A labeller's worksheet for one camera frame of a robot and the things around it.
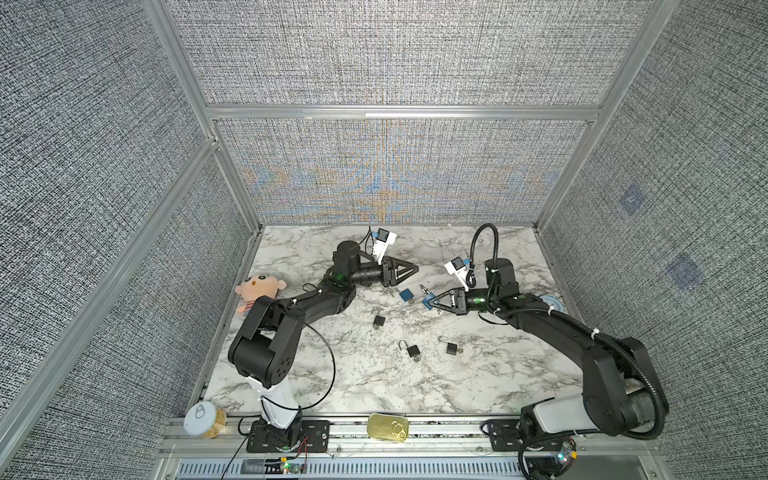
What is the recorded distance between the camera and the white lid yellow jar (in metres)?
0.72

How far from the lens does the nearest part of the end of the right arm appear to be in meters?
0.74

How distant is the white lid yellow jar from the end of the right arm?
24.1 inches
